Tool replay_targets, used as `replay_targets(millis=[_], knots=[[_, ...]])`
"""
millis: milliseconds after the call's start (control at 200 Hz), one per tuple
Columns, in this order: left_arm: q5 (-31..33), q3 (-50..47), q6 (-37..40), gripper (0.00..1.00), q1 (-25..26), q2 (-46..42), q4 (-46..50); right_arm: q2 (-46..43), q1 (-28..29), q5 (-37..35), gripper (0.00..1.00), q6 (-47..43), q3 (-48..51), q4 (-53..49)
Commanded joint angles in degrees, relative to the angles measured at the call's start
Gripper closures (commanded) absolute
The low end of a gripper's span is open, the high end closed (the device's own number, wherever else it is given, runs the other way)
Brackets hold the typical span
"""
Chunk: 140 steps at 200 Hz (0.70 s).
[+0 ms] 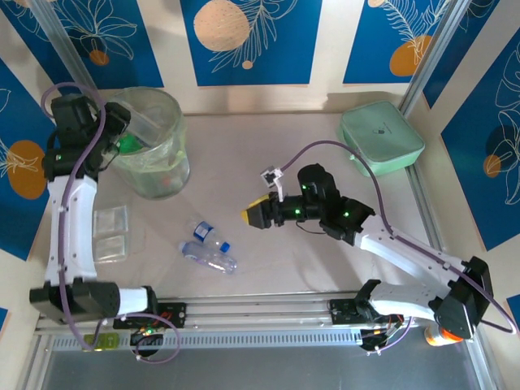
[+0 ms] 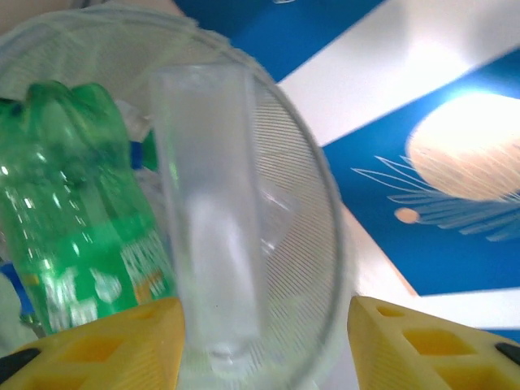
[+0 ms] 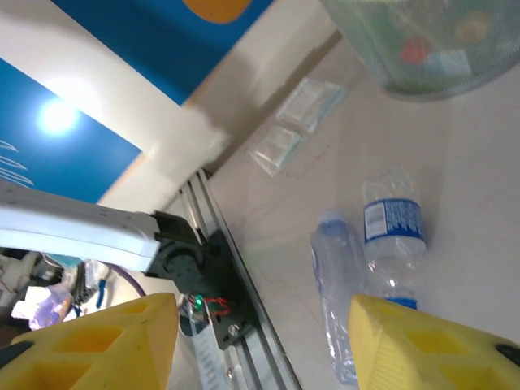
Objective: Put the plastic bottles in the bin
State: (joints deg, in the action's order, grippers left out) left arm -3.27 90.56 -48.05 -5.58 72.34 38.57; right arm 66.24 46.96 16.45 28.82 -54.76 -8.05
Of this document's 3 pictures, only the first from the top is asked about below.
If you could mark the orange white round object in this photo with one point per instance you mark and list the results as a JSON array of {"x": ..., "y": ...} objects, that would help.
[{"x": 436, "y": 340}]

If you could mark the clear rectangular plastic bottle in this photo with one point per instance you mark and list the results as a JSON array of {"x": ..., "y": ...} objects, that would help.
[{"x": 146, "y": 122}]

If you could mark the clear bottle purple tint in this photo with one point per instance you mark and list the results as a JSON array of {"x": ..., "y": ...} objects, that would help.
[{"x": 207, "y": 258}]

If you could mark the crumpled blue label bottle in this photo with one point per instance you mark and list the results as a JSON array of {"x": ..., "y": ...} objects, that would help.
[{"x": 203, "y": 232}]

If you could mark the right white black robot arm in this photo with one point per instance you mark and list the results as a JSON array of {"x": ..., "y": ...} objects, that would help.
[{"x": 406, "y": 252}]

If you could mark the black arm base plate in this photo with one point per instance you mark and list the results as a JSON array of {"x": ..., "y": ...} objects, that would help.
[
  {"x": 341, "y": 313},
  {"x": 176, "y": 315}
]

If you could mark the blue floral wall panel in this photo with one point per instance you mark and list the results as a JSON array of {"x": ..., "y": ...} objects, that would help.
[
  {"x": 122, "y": 40},
  {"x": 284, "y": 48},
  {"x": 24, "y": 122},
  {"x": 479, "y": 183},
  {"x": 373, "y": 40},
  {"x": 50, "y": 61},
  {"x": 470, "y": 24}
]

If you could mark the aluminium table side rail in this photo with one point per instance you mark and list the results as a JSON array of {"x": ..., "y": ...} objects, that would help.
[{"x": 422, "y": 195}]

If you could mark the yellow green button box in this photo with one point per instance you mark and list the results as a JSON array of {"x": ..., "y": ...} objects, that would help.
[{"x": 107, "y": 341}]

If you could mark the aluminium frame post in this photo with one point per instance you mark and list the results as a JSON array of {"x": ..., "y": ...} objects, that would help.
[
  {"x": 63, "y": 44},
  {"x": 432, "y": 57}
]

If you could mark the clear bin with green liner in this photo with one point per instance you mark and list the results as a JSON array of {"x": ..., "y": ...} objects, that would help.
[{"x": 162, "y": 174}]

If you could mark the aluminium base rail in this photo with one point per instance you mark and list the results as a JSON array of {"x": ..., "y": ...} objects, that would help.
[{"x": 260, "y": 313}]

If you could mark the clear plastic box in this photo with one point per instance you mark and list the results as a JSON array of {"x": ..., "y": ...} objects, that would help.
[
  {"x": 110, "y": 247},
  {"x": 111, "y": 219}
]

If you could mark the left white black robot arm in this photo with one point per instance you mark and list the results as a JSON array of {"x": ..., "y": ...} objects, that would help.
[{"x": 71, "y": 227}]

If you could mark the mint green zip case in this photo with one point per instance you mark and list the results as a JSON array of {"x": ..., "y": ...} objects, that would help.
[{"x": 382, "y": 134}]

